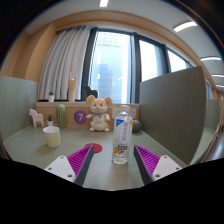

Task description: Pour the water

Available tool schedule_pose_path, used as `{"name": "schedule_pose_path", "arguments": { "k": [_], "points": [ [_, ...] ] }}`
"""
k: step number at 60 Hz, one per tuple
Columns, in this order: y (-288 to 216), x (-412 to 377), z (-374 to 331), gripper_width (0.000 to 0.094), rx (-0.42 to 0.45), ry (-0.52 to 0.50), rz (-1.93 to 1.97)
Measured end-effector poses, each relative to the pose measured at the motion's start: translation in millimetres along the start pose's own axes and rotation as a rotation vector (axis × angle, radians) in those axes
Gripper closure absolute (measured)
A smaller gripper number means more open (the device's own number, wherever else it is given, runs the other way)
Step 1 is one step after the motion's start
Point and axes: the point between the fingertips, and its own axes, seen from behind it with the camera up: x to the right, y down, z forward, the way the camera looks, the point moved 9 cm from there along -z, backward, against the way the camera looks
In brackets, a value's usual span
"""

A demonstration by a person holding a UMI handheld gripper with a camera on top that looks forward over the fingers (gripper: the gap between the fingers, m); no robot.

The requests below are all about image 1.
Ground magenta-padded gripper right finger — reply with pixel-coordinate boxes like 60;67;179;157
133;144;183;186

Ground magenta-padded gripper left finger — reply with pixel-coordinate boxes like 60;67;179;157
43;144;95;187

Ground clear plastic drink bottle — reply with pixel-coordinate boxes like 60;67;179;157
112;104;134;165

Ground white cup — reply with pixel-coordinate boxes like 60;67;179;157
42;125;62;149

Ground flat round red coaster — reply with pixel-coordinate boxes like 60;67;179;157
83;142;104;154

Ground round green cactus ornament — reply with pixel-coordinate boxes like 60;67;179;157
131;119;142;134

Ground tall green cactus ornament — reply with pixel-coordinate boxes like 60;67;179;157
55;103;68;130

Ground round purple number sign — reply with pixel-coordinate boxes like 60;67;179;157
73;109;89;125

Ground green desk partition panel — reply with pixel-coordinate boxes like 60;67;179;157
0;76;38;143
203;98;222;131
138;65;208;166

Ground pink horse figurine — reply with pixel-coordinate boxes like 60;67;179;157
28;108;45;129

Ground beige plush mouse toy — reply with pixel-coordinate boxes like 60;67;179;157
85;94;114;133

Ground wooden hand sculpture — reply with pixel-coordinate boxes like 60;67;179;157
67;72;78;103

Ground black horse figurine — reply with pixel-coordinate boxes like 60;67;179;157
82;85;99;101

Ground white pleated curtain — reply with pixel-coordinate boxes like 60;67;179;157
38;25;92;101

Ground dark-framed window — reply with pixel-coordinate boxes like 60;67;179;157
81;27;194;104

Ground ceiling lights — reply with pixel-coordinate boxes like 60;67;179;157
99;0;224;89

